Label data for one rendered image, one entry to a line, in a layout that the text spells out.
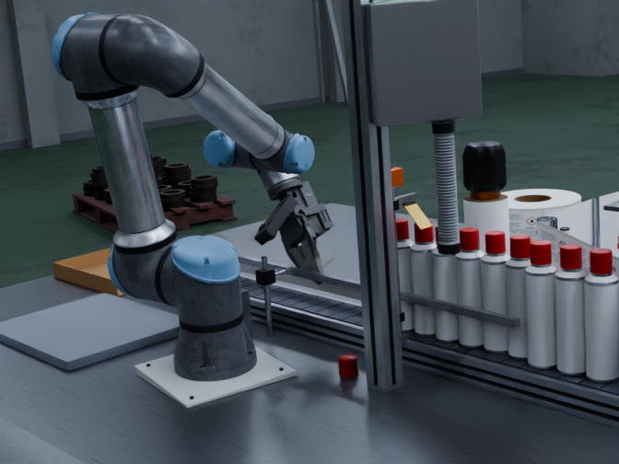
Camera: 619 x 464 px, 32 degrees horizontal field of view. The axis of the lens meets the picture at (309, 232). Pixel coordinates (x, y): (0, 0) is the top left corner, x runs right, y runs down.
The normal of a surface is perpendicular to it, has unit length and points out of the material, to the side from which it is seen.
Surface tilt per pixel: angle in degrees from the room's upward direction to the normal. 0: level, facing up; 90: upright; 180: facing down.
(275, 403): 0
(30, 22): 90
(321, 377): 0
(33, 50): 90
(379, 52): 90
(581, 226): 90
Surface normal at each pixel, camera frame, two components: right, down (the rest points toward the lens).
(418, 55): 0.11, 0.22
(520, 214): -0.45, 0.24
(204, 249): 0.04, -0.93
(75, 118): 0.53, 0.15
